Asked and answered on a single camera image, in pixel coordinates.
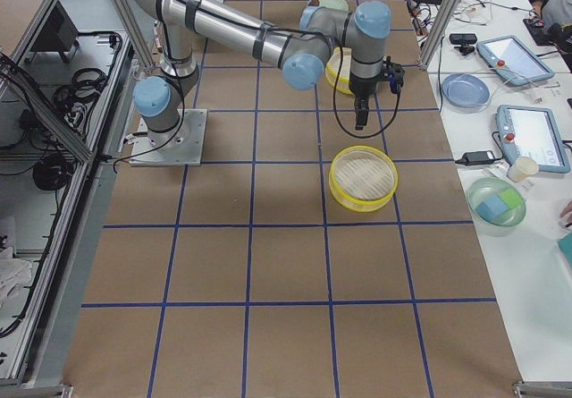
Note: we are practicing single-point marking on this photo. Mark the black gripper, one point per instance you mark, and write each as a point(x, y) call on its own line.
point(360, 86)

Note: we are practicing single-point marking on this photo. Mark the yellow rimmed steamer basket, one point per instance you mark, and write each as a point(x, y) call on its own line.
point(337, 70)
point(362, 179)

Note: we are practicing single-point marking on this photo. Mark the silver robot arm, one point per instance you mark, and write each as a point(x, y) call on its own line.
point(301, 54)

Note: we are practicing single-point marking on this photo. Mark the blue plate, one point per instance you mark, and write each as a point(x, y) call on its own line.
point(465, 91)

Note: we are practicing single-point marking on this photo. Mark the pale green plate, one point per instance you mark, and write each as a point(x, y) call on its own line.
point(339, 5)

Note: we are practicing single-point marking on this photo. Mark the black power adapter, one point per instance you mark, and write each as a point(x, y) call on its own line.
point(481, 157)

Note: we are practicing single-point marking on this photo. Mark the black webcam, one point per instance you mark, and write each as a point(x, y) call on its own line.
point(463, 42)

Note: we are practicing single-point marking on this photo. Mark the far teach pendant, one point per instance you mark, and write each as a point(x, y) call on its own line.
point(513, 61)

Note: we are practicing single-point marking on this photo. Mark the teach pendant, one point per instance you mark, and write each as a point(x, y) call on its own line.
point(513, 61)
point(527, 131)

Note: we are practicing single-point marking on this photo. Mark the green bowl with sponges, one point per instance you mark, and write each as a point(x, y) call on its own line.
point(497, 206)

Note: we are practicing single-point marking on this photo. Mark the near teach pendant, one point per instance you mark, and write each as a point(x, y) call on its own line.
point(527, 131)

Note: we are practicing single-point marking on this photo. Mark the paper cup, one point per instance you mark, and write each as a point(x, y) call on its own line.
point(522, 168)

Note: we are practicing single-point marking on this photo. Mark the aluminium frame post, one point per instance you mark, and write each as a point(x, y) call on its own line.
point(437, 32)

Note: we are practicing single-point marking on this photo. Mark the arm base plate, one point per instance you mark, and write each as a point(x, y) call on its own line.
point(182, 147)

